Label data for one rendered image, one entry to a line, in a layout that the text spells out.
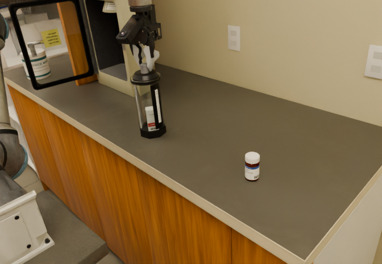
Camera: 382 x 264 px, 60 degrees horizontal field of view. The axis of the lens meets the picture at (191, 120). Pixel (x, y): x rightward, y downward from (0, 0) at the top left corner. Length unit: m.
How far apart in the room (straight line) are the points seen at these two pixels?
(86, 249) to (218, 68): 1.15
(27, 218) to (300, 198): 0.68
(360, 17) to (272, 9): 0.35
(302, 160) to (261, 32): 0.65
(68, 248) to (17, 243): 0.11
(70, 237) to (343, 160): 0.81
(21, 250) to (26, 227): 0.05
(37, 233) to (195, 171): 0.47
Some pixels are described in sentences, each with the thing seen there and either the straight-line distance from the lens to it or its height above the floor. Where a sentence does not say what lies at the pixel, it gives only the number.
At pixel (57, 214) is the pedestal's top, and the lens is 1.01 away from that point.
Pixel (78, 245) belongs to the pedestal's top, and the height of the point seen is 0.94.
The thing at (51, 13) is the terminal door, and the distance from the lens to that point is 1.72.
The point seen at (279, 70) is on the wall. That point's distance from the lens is 1.52.
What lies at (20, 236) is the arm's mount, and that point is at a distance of 0.87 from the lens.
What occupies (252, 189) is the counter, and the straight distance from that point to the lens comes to 0.98.
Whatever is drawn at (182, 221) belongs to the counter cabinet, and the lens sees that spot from 1.17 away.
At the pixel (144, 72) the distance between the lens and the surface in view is 1.16.
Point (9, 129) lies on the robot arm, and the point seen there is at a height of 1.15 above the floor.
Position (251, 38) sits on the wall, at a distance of 1.56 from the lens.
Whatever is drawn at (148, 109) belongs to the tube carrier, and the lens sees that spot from 1.18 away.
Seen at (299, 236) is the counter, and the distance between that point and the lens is 0.87.
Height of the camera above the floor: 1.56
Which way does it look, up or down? 28 degrees down
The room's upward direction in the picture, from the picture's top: 4 degrees counter-clockwise
